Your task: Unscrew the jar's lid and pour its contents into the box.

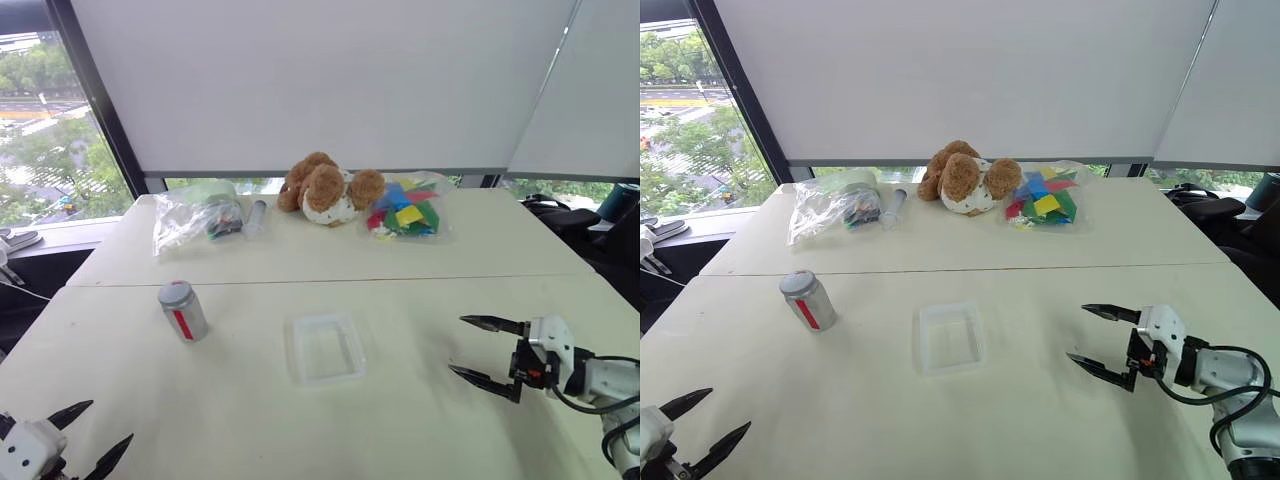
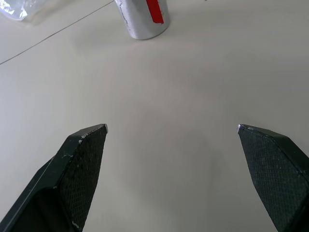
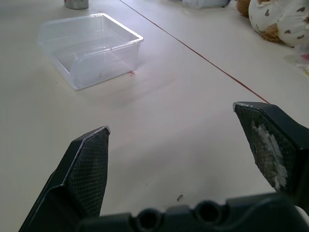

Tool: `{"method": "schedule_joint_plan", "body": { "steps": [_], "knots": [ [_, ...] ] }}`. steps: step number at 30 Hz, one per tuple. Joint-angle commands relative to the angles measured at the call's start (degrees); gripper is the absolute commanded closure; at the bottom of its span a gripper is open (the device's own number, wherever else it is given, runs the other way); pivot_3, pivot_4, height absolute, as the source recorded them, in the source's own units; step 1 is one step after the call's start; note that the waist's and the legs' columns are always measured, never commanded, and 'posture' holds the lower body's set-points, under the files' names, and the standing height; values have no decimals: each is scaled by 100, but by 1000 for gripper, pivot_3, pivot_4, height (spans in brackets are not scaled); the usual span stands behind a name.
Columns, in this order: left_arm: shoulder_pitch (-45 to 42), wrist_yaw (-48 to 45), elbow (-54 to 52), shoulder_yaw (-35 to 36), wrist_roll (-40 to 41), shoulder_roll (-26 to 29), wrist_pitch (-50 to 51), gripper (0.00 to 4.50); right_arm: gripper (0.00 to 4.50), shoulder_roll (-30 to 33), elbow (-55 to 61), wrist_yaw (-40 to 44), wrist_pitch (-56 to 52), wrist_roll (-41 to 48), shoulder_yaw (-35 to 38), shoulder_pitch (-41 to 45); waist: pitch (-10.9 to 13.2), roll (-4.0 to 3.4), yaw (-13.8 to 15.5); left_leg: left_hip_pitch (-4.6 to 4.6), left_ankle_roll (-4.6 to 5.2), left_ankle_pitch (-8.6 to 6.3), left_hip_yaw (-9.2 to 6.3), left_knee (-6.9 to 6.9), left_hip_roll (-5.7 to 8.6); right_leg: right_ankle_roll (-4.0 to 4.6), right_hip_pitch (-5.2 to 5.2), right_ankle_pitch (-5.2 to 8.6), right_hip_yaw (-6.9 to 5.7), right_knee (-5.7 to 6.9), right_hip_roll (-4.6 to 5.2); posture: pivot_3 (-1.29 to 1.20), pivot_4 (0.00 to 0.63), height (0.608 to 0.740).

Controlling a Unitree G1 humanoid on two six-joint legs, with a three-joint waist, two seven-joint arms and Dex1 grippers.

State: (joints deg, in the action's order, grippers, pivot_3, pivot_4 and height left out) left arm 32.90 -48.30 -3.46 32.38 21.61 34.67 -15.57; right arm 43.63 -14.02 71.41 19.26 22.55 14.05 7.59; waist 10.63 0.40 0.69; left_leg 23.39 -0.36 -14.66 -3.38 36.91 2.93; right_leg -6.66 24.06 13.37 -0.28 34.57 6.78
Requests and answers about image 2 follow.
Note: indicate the clear plastic bag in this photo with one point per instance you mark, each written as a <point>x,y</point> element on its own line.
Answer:
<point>14,9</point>

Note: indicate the white can with red stripe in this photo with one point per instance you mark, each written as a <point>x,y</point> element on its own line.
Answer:
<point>144,18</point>

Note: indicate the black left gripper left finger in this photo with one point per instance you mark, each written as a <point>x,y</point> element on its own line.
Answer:
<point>72,178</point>

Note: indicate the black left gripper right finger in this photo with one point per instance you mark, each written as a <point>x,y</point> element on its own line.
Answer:
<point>277,178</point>

